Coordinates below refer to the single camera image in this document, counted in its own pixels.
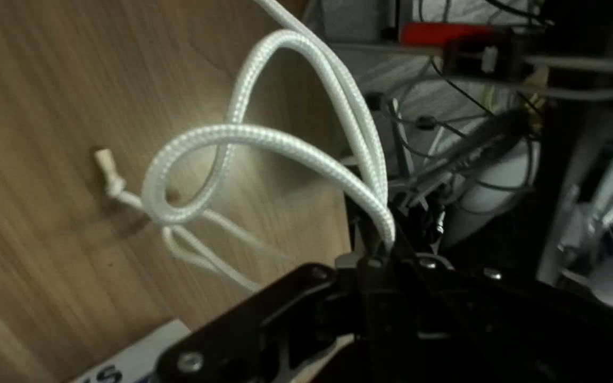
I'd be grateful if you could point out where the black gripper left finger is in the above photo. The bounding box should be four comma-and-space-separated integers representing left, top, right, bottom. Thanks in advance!
154, 242, 422, 383

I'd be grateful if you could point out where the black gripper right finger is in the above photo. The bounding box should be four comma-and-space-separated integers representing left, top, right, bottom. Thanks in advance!
392, 241, 613, 383

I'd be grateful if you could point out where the white braided rope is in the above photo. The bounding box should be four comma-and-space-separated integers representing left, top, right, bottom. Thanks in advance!
92, 0, 401, 293

